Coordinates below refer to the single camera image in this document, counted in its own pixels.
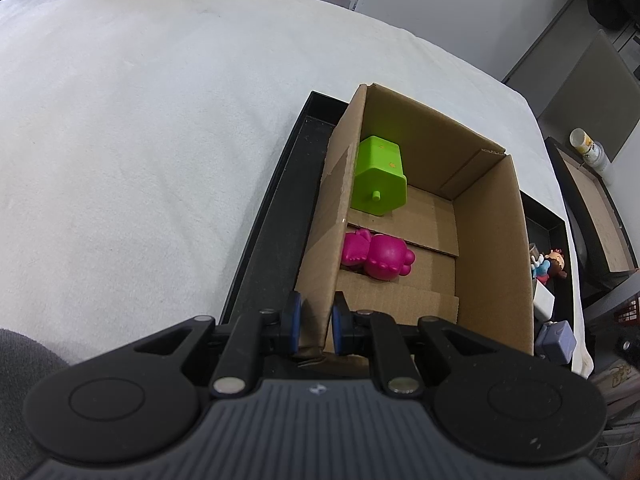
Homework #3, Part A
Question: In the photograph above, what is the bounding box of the pink bear toy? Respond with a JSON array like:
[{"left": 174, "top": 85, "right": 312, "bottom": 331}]
[{"left": 341, "top": 229, "right": 416, "bottom": 282}]

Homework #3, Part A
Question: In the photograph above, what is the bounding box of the brown cardboard box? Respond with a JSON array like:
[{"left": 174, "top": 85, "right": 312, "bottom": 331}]
[{"left": 296, "top": 84, "right": 534, "bottom": 356}]

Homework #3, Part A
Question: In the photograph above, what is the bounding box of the green toy block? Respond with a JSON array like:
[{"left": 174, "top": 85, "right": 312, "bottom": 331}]
[{"left": 350, "top": 136, "right": 407, "bottom": 216}]

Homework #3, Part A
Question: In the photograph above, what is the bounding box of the white cube block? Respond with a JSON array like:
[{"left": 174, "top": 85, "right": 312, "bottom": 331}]
[{"left": 533, "top": 281, "right": 555, "bottom": 323}]

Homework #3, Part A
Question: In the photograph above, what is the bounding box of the lavender cube box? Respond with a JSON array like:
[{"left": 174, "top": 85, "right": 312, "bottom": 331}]
[{"left": 534, "top": 321, "right": 576, "bottom": 365}]

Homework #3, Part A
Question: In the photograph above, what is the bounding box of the girl doll figurine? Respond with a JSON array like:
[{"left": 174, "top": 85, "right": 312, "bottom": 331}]
[{"left": 544, "top": 249, "right": 567, "bottom": 280}]

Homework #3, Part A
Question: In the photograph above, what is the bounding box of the blue smurf figurine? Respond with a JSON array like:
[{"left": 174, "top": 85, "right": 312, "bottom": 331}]
[{"left": 530, "top": 254, "right": 550, "bottom": 284}]

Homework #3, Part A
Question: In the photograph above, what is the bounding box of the black tray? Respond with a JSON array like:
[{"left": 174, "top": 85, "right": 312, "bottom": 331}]
[{"left": 222, "top": 92, "right": 568, "bottom": 322}]

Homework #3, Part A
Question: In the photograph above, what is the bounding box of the white bed cover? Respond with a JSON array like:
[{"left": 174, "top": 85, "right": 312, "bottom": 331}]
[{"left": 1, "top": 0, "right": 565, "bottom": 362}]

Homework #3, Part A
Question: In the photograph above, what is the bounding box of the black side table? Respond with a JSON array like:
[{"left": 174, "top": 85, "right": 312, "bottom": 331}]
[{"left": 544, "top": 136, "right": 639, "bottom": 308}]

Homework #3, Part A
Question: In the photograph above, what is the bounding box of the white yellow bottle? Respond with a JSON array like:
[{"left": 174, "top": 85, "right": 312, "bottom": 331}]
[{"left": 568, "top": 128, "right": 611, "bottom": 177}]

